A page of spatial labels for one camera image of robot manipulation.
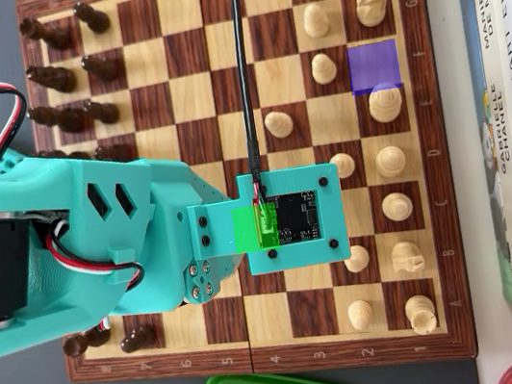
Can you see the teal moving gripper jaw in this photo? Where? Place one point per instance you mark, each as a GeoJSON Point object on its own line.
{"type": "Point", "coordinates": [202, 281]}

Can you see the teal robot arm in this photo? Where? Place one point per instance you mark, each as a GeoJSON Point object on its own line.
{"type": "Point", "coordinates": [39, 177]}

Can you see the dark brown chess pawn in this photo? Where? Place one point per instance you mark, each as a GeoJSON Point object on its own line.
{"type": "Point", "coordinates": [139, 338]}
{"type": "Point", "coordinates": [111, 152]}
{"type": "Point", "coordinates": [101, 68]}
{"type": "Point", "coordinates": [93, 19]}
{"type": "Point", "coordinates": [104, 112]}

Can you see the light wood chess pawn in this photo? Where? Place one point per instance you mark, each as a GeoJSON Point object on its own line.
{"type": "Point", "coordinates": [358, 258]}
{"type": "Point", "coordinates": [345, 164]}
{"type": "Point", "coordinates": [279, 125]}
{"type": "Point", "coordinates": [323, 68]}
{"type": "Point", "coordinates": [316, 20]}
{"type": "Point", "coordinates": [360, 315]}

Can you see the dark brown chess bishop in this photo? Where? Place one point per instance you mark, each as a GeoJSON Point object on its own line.
{"type": "Point", "coordinates": [66, 119]}

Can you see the dark brown chess king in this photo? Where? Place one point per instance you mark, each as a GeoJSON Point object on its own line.
{"type": "Point", "coordinates": [43, 155]}

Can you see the dark brown chess rook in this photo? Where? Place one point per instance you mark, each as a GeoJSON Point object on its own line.
{"type": "Point", "coordinates": [51, 35]}
{"type": "Point", "coordinates": [78, 346]}

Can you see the dark brown chess knight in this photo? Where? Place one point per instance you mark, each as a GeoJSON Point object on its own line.
{"type": "Point", "coordinates": [55, 79]}

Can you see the light wood chess knight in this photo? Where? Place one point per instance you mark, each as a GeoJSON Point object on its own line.
{"type": "Point", "coordinates": [371, 5]}
{"type": "Point", "coordinates": [407, 256]}

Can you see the light wood chess bishop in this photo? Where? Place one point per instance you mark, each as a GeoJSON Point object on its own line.
{"type": "Point", "coordinates": [397, 207]}

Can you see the light wood chess queen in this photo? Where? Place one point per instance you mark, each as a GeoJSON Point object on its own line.
{"type": "Point", "coordinates": [390, 161]}

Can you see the light wood chess rook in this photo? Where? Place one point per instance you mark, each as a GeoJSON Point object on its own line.
{"type": "Point", "coordinates": [421, 314]}

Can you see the light wood chess king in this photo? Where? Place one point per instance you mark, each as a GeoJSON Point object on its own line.
{"type": "Point", "coordinates": [386, 105]}

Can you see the wooden folding chessboard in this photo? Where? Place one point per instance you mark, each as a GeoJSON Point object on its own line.
{"type": "Point", "coordinates": [314, 312]}

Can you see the illustrated cartoon book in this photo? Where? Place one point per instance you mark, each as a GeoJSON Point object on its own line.
{"type": "Point", "coordinates": [492, 164]}

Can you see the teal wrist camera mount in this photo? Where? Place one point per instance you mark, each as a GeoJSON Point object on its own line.
{"type": "Point", "coordinates": [332, 209]}

